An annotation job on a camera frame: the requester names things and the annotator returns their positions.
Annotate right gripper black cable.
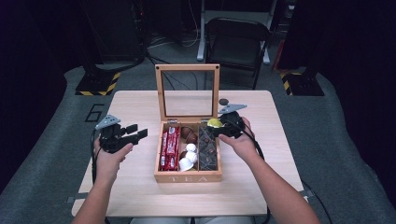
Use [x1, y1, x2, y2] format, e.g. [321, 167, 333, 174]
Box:
[228, 119, 333, 224]

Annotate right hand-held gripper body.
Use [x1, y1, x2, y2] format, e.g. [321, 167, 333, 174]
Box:
[218, 104, 248, 139]

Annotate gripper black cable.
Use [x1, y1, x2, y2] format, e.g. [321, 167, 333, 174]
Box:
[228, 119, 333, 224]
[91, 129, 112, 224]

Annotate black equipment cabinet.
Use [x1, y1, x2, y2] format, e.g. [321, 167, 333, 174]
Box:
[78, 0, 148, 63]

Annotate black stand base hazard stripes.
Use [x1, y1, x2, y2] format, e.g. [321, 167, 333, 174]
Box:
[278, 70, 325, 97]
[75, 71, 121, 97]

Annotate black floor cables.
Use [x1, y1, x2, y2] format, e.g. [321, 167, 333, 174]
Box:
[145, 52, 199, 91]

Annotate person's left hand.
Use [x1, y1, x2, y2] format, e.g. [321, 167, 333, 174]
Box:
[92, 138, 134, 185]

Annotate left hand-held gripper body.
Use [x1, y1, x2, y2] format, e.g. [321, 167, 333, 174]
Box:
[94, 114, 134, 154]

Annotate yellow coffee capsule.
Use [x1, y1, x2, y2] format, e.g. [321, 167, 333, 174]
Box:
[206, 118, 224, 129]

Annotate person's right hand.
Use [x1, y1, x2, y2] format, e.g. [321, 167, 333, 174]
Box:
[218, 118, 261, 164]

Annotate red object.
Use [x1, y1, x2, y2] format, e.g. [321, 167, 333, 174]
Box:
[272, 38, 288, 75]

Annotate wooden tea box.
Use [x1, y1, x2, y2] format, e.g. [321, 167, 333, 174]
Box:
[153, 63, 224, 184]

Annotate red snack packet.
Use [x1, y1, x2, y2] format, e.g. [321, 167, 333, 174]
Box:
[167, 125, 181, 172]
[160, 130, 170, 171]

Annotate dark patterned tea packets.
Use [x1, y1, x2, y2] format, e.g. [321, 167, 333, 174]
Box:
[199, 125, 219, 172]

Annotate white desk frame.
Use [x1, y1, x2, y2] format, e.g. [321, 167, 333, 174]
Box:
[196, 0, 278, 65]

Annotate black folding chair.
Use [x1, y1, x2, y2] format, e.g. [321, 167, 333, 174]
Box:
[204, 17, 272, 91]

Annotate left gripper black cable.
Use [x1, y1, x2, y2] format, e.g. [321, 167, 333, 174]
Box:
[91, 129, 112, 224]

